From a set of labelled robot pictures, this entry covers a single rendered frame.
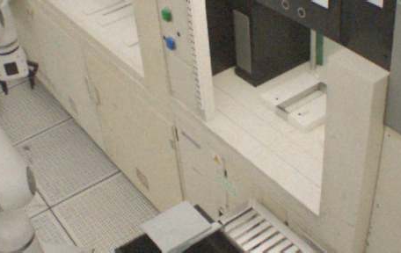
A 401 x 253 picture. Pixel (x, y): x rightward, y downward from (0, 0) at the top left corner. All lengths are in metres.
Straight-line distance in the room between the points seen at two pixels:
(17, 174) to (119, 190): 1.63
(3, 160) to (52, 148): 1.97
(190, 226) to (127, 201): 1.63
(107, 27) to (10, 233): 1.28
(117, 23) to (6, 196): 1.34
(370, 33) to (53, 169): 2.31
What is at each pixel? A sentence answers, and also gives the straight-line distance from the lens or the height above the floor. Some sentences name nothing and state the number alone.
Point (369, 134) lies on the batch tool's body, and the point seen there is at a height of 1.27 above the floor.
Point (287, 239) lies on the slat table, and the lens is 1.63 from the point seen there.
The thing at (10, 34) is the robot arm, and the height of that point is 1.22.
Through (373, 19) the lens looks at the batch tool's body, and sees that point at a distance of 1.09.
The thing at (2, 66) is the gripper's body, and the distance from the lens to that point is 1.87.
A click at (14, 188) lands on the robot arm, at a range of 1.33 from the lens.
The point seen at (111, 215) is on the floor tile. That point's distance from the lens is 2.82.
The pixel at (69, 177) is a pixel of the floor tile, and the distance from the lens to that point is 3.07.
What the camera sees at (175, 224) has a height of 1.08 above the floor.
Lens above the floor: 2.01
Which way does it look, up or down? 39 degrees down
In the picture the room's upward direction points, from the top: 6 degrees counter-clockwise
